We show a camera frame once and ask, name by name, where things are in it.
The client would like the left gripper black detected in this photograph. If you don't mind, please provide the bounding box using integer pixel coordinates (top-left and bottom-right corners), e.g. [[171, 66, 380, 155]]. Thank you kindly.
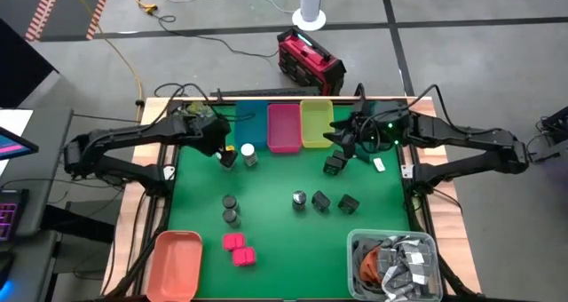
[[190, 114, 240, 170]]

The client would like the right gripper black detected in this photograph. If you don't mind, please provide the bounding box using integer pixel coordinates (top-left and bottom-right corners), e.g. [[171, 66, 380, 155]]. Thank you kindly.
[[322, 100, 412, 160]]

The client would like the dark lid spice jar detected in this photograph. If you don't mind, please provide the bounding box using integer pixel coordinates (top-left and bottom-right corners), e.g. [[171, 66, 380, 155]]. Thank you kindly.
[[222, 208, 242, 229], [221, 194, 241, 212]]

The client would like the shiny lid spice jar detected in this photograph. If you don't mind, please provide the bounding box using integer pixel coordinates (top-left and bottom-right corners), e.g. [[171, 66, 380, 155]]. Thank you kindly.
[[291, 189, 308, 212]]

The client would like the pink spice box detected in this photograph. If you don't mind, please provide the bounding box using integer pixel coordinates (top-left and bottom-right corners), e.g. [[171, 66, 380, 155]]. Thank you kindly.
[[222, 232, 247, 252], [232, 246, 257, 267]]

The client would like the yellow plastic bin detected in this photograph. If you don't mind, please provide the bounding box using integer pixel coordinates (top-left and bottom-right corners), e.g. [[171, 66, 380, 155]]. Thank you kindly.
[[299, 99, 336, 149]]

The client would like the blue plastic bin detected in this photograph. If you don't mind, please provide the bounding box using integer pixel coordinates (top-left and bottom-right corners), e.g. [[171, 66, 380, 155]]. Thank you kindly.
[[233, 99, 270, 151]]

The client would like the small greenish translucent object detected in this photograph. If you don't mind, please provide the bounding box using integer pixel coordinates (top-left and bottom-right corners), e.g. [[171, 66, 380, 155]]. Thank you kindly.
[[185, 100, 215, 119]]

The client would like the magenta plastic bin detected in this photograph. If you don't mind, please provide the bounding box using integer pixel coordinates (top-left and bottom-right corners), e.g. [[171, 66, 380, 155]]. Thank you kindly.
[[266, 102, 304, 155]]

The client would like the long black bar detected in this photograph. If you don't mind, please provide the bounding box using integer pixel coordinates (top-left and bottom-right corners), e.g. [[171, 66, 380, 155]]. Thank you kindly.
[[209, 86, 320, 99]]

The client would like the red black power station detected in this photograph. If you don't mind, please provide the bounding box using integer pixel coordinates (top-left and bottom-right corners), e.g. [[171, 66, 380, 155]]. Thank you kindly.
[[276, 26, 348, 97]]

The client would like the green table mat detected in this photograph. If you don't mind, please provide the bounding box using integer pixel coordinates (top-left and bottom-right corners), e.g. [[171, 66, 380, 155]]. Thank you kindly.
[[167, 104, 412, 299]]

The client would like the salmon orange plastic bin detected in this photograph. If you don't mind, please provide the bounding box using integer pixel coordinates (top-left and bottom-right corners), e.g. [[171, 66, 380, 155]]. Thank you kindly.
[[146, 229, 204, 302]]

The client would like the orange cloth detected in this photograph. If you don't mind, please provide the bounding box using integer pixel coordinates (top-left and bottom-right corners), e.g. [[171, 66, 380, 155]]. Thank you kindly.
[[359, 246, 383, 285]]

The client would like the grey patterned cloth pile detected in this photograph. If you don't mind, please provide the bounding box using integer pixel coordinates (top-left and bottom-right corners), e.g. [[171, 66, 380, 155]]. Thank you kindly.
[[376, 234, 434, 302]]

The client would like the white fan base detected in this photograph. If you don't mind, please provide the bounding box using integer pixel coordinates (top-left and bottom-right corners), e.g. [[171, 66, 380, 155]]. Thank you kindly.
[[291, 0, 327, 32]]

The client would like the clear plastic storage container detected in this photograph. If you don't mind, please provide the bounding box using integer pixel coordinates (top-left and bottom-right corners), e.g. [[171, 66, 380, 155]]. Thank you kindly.
[[345, 228, 444, 302]]

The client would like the grey desk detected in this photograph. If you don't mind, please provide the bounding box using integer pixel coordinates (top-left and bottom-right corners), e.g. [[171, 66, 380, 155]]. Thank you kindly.
[[0, 107, 75, 302]]

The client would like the lit computer screen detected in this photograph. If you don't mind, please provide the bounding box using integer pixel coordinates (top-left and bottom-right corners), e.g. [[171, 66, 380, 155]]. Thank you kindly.
[[0, 126, 40, 162]]

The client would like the white sheet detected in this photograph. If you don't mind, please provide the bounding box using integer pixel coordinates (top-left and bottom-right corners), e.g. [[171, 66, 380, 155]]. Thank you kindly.
[[0, 109, 35, 137]]

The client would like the black panel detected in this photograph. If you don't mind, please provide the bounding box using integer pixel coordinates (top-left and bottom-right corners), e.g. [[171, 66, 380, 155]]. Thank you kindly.
[[0, 17, 59, 109]]

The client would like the keyboard with pink backlight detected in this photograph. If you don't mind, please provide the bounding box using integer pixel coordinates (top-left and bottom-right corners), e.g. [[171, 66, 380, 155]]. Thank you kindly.
[[0, 188, 30, 243]]

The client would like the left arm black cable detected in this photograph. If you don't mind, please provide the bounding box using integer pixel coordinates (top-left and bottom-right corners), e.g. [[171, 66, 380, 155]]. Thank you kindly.
[[150, 82, 223, 125]]

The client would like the black looped floor cable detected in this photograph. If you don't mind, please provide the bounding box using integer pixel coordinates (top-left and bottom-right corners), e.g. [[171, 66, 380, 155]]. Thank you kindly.
[[154, 82, 187, 99]]

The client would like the black metal table frame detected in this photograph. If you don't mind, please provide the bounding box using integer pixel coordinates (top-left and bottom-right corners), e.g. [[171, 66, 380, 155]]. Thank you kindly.
[[104, 95, 480, 302]]

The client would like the thin yellow floor cable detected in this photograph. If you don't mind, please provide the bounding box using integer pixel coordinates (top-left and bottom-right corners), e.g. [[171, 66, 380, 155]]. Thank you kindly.
[[66, 0, 146, 123]]

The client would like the black equipment with cables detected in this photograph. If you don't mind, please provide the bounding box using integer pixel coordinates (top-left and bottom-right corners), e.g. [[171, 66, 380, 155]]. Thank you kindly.
[[527, 106, 568, 165]]

